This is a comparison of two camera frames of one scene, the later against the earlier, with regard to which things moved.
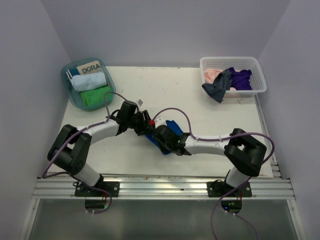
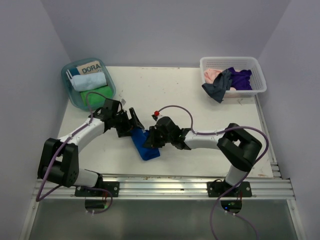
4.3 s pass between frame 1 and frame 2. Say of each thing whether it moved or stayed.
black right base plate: stayed
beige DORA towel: stayed
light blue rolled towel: stayed
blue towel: moved
